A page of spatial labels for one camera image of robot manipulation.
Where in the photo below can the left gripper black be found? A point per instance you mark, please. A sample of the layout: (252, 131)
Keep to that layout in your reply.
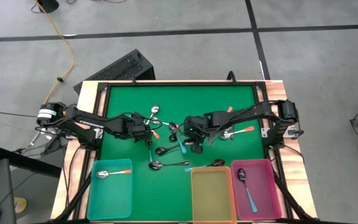
(137, 127)

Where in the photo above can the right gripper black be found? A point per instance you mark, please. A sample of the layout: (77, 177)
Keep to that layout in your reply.
(197, 127)

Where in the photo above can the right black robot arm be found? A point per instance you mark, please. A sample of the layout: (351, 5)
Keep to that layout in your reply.
(253, 112)

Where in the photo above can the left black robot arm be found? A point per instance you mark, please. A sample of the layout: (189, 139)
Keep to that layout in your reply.
(89, 123)

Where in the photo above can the green table mat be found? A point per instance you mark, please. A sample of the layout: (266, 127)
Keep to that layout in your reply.
(179, 99)

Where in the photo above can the orange plastic bin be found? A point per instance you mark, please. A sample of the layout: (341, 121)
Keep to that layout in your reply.
(213, 199)

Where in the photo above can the teal plastic bin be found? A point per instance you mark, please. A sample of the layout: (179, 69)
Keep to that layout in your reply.
(110, 199)

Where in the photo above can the black perforated computer case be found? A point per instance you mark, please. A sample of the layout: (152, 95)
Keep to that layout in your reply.
(120, 68)

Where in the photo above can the pink plastic bin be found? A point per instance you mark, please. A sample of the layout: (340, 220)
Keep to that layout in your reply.
(266, 186)

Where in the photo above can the black desk leg bar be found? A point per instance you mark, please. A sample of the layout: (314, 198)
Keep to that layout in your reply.
(26, 161)

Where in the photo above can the yellow tape roll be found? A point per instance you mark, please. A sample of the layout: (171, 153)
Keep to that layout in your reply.
(20, 205)

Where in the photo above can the black round stand base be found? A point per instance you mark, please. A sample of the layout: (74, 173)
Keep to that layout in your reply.
(48, 4)

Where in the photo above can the black aluminium rig frame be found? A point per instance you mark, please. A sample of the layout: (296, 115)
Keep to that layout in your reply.
(179, 83)

